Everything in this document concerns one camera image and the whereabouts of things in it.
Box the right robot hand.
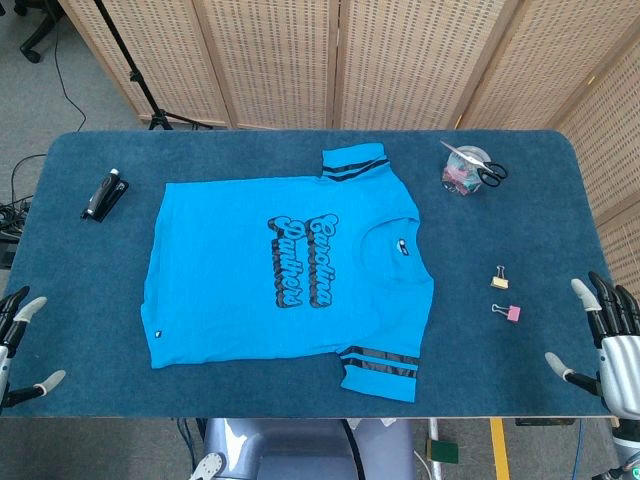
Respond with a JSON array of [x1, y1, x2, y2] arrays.
[[544, 271, 640, 417]]

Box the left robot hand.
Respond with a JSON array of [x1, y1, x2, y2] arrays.
[[0, 284, 67, 409]]

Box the light blue printed T-shirt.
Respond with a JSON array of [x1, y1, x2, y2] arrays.
[[139, 142, 434, 404]]

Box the pink binder clip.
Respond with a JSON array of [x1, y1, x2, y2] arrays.
[[491, 302, 523, 323]]

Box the black stapler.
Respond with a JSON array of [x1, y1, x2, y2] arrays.
[[80, 168, 130, 224]]

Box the dark blue table cover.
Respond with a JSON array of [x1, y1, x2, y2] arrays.
[[0, 129, 624, 419]]

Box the silver metal pole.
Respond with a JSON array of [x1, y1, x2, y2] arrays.
[[426, 418, 445, 480]]

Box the green block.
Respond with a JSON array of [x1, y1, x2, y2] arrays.
[[425, 439, 460, 464]]

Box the clear jar of binder clips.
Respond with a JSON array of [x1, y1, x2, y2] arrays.
[[441, 145, 489, 198]]

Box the black tripod stand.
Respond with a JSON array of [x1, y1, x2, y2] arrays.
[[92, 0, 214, 132]]

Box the black office chair base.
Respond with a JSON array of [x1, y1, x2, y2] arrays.
[[0, 0, 64, 64]]

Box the grey-purple robot torso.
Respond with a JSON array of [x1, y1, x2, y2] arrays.
[[202, 417, 417, 480]]

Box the wicker folding screen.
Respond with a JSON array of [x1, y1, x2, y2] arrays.
[[58, 0, 640, 301]]

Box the tangled black cable bundle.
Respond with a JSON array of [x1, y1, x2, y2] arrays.
[[0, 153, 47, 244]]

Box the black handled scissors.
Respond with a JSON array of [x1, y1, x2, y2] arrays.
[[439, 140, 509, 189]]

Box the thin black floor cable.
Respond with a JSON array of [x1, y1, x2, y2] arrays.
[[52, 19, 88, 133]]

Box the white metal bracket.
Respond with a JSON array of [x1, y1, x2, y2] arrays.
[[188, 451, 227, 480]]

